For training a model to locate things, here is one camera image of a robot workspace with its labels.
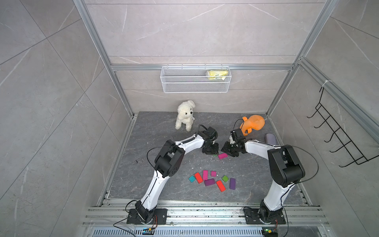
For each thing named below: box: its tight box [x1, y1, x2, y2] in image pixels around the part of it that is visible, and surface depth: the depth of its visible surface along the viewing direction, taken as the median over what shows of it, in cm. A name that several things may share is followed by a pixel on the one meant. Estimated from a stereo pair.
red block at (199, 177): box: [194, 172, 204, 184], surface depth 88 cm
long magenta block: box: [218, 153, 229, 159], surface depth 97 cm
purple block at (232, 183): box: [229, 177, 236, 191], surface depth 87 cm
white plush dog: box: [175, 99, 196, 132], surface depth 100 cm
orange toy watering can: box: [239, 115, 266, 136], surface depth 109 cm
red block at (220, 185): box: [215, 179, 227, 193], surface depth 85 cm
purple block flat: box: [204, 178, 216, 187], surface depth 87 cm
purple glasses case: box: [265, 133, 277, 146], surface depth 104 cm
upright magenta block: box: [202, 169, 208, 181], surface depth 90 cm
